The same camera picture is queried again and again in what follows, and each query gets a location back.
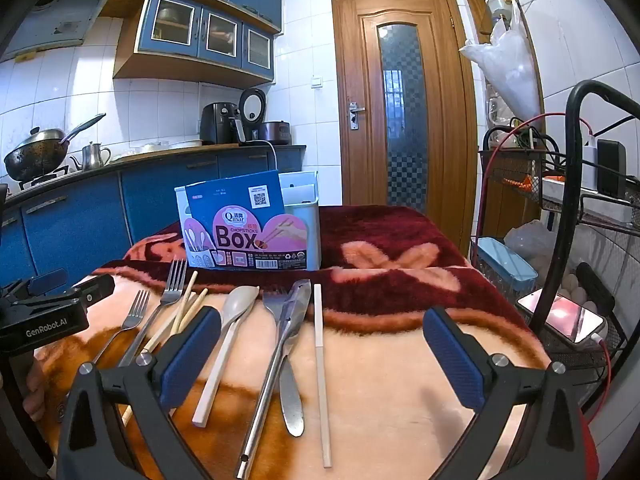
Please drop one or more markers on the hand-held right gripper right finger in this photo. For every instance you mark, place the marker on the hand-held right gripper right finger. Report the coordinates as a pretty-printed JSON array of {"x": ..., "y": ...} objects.
[{"x": 452, "y": 360}]

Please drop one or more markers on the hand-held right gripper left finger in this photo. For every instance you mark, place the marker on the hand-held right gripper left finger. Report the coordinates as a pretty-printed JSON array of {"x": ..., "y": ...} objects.
[{"x": 192, "y": 357}]

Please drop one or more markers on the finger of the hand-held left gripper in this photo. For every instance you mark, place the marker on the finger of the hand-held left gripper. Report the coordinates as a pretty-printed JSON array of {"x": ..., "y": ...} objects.
[
  {"x": 95, "y": 288},
  {"x": 47, "y": 281}
]

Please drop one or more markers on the white chopstick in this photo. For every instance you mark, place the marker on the white chopstick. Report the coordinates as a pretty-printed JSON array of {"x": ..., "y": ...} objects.
[
  {"x": 239, "y": 305},
  {"x": 320, "y": 360},
  {"x": 160, "y": 332}
]

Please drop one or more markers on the small steel fork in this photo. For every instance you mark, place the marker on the small steel fork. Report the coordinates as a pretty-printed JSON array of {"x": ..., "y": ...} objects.
[{"x": 131, "y": 316}]

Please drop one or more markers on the wooden chopstick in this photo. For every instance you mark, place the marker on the wooden chopstick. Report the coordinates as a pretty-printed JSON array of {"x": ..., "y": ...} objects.
[
  {"x": 196, "y": 305},
  {"x": 186, "y": 297}
]

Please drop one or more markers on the long stainless steel utensil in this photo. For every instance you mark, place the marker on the long stainless steel utensil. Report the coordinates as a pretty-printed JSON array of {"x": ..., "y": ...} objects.
[{"x": 265, "y": 400}]

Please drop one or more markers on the silver table knife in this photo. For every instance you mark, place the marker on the silver table knife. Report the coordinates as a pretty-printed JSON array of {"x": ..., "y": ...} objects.
[{"x": 274, "y": 305}]

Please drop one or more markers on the light blue utensil holder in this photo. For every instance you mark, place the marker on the light blue utensil holder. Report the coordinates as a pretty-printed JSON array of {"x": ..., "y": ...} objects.
[{"x": 305, "y": 230}]

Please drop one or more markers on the person's left hand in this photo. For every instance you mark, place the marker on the person's left hand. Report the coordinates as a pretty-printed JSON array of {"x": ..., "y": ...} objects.
[{"x": 36, "y": 387}]

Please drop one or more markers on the blue base cabinet with counter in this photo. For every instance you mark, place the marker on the blue base cabinet with counter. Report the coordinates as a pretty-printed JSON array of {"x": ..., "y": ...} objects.
[{"x": 75, "y": 220}]

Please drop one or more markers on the red and peach floral blanket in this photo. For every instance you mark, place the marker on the red and peach floral blanket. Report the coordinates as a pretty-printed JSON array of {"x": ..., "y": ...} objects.
[{"x": 400, "y": 410}]

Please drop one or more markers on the gas stove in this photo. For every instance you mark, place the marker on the gas stove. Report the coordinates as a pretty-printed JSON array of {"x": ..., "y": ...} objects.
[{"x": 47, "y": 176}]

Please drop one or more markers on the blue lidded container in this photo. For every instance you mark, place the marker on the blue lidded container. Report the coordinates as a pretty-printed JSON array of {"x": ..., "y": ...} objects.
[{"x": 505, "y": 260}]

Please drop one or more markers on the smartphone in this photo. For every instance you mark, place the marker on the smartphone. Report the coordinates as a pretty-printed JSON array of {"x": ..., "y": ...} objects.
[{"x": 560, "y": 317}]

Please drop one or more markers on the steel wok with lid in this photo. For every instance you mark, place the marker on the steel wok with lid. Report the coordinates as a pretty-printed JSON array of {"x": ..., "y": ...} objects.
[{"x": 35, "y": 157}]

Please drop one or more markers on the steel kettle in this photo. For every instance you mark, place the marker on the steel kettle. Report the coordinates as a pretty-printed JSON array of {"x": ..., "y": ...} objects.
[{"x": 92, "y": 156}]

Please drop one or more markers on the clear plastic bag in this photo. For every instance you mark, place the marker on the clear plastic bag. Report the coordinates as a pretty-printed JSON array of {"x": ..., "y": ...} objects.
[{"x": 530, "y": 240}]

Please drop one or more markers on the pile of white eggs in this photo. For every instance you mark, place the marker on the pile of white eggs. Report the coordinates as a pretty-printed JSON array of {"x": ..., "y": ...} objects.
[{"x": 580, "y": 287}]

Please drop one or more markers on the white dish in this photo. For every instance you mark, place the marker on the white dish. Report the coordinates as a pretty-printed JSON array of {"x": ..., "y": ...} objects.
[{"x": 185, "y": 144}]

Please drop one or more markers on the orange item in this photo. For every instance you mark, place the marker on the orange item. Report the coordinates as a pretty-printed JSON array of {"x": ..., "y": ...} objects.
[{"x": 520, "y": 181}]

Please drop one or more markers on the wooden door with glass panel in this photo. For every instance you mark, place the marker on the wooden door with glass panel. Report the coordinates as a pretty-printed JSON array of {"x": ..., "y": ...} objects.
[{"x": 360, "y": 175}]

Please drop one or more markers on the black air fryer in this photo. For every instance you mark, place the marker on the black air fryer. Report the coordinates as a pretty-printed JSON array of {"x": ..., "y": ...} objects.
[{"x": 219, "y": 122}]

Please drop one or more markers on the dark rice cooker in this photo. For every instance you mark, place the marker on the dark rice cooker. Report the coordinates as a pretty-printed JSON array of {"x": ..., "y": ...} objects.
[{"x": 275, "y": 131}]

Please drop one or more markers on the white power strip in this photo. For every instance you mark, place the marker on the white power strip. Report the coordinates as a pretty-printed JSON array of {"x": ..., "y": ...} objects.
[{"x": 591, "y": 160}]

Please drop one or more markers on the black power adapter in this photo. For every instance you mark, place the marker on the black power adapter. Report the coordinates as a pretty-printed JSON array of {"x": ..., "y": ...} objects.
[{"x": 611, "y": 167}]

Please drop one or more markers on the grey range hood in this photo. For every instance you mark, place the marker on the grey range hood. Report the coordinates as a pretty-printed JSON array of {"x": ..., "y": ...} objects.
[{"x": 65, "y": 15}]

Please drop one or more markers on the white plastic bag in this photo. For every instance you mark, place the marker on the white plastic bag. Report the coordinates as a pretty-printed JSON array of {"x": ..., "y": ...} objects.
[{"x": 515, "y": 70}]

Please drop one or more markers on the wooden shelf unit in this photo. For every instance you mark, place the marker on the wooden shelf unit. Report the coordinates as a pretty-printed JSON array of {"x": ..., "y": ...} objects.
[{"x": 482, "y": 15}]

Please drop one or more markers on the blue glass-door wall cabinet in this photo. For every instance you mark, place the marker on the blue glass-door wall cabinet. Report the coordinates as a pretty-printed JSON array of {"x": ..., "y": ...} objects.
[{"x": 200, "y": 40}]

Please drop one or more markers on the white light switch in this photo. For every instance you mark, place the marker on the white light switch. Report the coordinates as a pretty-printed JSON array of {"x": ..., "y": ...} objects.
[{"x": 317, "y": 81}]

